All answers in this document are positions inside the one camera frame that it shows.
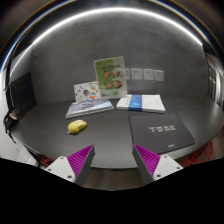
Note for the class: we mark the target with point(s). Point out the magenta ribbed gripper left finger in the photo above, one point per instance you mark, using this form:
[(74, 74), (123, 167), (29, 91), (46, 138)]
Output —
[(75, 167)]

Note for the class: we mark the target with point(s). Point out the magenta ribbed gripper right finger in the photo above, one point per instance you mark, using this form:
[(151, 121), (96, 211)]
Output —
[(152, 166)]

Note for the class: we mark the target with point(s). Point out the black mouse pad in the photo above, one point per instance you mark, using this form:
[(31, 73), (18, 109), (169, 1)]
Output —
[(160, 133)]

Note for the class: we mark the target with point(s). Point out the yellow computer mouse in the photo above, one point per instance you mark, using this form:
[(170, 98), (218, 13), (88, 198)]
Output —
[(76, 126)]

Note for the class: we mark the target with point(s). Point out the grey patterned book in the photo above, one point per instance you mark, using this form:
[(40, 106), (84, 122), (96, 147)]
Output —
[(87, 107)]

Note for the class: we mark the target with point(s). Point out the white book with blue band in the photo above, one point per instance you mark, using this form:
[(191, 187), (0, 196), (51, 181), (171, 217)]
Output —
[(144, 103)]

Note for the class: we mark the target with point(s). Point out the small colourful picture card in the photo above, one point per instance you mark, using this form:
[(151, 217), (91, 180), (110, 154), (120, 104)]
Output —
[(86, 91)]

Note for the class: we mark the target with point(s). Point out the black monitor screen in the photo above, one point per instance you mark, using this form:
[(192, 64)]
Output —
[(22, 95)]

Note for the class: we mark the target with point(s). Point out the green food poster sheet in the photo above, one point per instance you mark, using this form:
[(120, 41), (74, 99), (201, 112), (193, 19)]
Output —
[(111, 77)]

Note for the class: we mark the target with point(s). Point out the red chair frame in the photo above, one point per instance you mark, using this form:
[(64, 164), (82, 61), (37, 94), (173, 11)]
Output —
[(201, 155)]

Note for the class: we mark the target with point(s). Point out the white wall paper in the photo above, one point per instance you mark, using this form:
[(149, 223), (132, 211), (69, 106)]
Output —
[(148, 74), (127, 73), (136, 74), (159, 75)]

